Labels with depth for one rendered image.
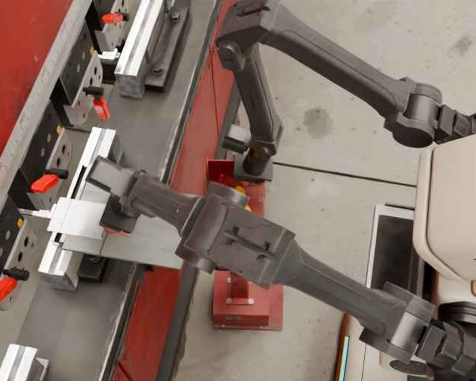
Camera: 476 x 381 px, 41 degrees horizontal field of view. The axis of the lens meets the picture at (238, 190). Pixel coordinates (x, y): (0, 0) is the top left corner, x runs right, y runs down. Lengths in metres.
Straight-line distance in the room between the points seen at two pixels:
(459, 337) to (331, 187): 1.59
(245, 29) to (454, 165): 0.41
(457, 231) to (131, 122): 0.98
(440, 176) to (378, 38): 2.09
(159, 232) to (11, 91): 0.49
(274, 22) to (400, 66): 1.96
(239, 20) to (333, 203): 1.52
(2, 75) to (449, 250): 0.73
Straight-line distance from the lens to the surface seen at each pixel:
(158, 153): 1.64
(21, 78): 1.09
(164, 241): 1.37
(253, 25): 1.10
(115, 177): 1.20
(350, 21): 3.19
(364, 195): 2.60
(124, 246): 1.38
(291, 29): 1.13
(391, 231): 1.36
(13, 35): 1.06
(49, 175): 1.17
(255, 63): 1.24
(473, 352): 1.10
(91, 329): 1.46
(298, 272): 0.79
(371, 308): 0.94
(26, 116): 1.12
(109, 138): 1.57
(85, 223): 1.43
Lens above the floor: 2.22
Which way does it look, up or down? 59 degrees down
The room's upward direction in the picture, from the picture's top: 3 degrees counter-clockwise
